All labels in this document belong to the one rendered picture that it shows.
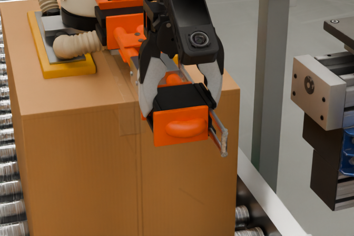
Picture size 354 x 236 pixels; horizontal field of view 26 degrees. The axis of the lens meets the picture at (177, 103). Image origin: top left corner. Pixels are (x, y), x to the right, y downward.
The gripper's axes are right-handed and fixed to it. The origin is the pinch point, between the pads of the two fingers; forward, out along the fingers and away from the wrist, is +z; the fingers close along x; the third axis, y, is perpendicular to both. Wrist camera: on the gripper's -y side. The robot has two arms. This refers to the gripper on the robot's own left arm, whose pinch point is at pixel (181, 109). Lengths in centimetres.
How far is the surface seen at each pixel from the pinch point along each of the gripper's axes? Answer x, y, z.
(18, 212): 22, 62, 55
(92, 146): 8.2, 30.0, 21.3
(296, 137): -95, 165, 108
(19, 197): 21, 71, 56
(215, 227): -15, 30, 44
